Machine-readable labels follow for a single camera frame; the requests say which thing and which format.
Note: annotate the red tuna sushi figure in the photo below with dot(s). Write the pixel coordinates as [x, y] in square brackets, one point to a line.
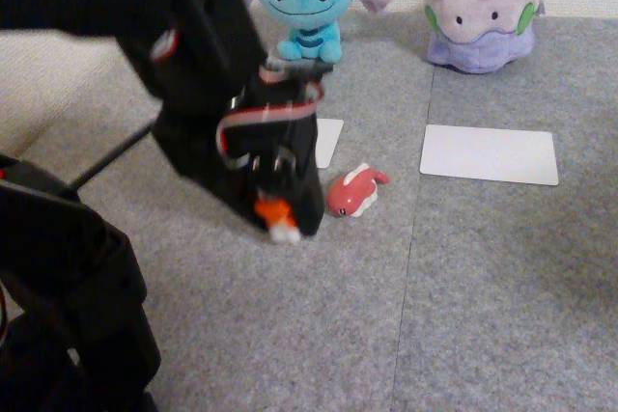
[355, 192]

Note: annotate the white rectangular card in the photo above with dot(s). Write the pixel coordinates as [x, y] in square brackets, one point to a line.
[329, 142]
[488, 155]

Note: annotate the purple Goomy plush toy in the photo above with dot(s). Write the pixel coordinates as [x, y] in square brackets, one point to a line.
[483, 21]

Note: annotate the orange shrimp sushi figure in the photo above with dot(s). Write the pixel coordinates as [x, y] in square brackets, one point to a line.
[277, 219]

